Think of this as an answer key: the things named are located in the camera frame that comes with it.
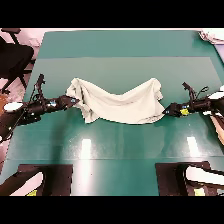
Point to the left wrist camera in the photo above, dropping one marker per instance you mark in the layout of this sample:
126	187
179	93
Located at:
39	83

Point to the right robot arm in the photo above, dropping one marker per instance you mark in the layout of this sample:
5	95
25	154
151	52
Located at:
204	105

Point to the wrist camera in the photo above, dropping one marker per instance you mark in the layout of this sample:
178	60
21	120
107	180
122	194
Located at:
39	83
190	90

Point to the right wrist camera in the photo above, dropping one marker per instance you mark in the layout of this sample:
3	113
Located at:
190	90

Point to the heap of clothes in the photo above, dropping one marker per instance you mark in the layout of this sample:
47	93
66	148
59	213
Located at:
213	35

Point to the white shirt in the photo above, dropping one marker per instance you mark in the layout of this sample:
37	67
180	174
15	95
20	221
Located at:
126	106

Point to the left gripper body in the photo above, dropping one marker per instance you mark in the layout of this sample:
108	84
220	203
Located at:
60	101

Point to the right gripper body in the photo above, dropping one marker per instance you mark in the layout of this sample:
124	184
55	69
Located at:
178	110

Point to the black office chair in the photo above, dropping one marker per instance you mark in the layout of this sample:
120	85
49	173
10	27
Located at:
15	58

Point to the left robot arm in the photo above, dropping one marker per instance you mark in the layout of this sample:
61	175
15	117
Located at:
31	109

